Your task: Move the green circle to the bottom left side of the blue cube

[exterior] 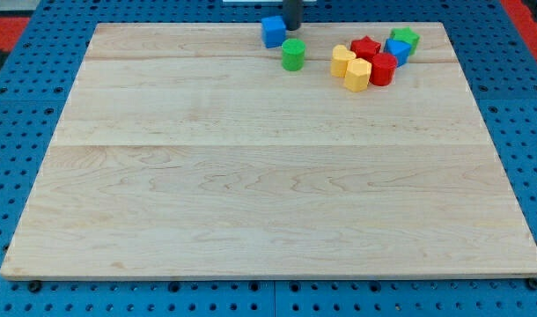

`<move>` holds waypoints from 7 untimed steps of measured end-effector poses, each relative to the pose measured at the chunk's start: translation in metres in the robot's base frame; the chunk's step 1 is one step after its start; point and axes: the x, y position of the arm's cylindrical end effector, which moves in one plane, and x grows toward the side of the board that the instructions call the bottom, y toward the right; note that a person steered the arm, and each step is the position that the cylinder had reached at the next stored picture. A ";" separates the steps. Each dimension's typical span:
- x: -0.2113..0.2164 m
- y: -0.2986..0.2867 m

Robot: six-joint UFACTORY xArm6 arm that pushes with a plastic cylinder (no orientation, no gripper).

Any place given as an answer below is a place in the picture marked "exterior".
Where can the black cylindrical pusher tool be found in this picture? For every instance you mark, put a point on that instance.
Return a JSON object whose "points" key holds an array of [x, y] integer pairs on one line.
{"points": [[292, 11]]}

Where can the green cylinder block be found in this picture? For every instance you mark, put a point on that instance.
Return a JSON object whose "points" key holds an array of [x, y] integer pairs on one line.
{"points": [[293, 54]]}

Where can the blue cube block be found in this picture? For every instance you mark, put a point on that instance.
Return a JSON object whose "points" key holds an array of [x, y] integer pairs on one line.
{"points": [[273, 31]]}

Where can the yellow heart block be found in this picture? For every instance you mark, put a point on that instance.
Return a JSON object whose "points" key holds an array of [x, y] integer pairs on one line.
{"points": [[341, 56]]}

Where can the red star block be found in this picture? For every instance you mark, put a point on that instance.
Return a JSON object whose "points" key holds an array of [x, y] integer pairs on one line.
{"points": [[365, 48]]}

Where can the yellow hexagon block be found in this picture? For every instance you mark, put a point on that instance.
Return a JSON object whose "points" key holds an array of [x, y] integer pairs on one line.
{"points": [[357, 75]]}

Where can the red cylinder block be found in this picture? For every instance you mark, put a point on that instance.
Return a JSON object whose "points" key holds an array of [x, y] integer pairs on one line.
{"points": [[383, 66]]}

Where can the blue triangle block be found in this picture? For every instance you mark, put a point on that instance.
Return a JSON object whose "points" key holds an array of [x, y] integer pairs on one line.
{"points": [[399, 49]]}

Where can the green star block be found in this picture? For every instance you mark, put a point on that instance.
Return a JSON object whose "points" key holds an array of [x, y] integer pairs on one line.
{"points": [[407, 35]]}

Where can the light wooden board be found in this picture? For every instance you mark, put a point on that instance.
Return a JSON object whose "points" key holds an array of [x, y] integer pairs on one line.
{"points": [[186, 152]]}

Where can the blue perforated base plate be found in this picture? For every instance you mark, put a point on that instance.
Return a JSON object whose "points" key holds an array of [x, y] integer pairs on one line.
{"points": [[37, 77]]}

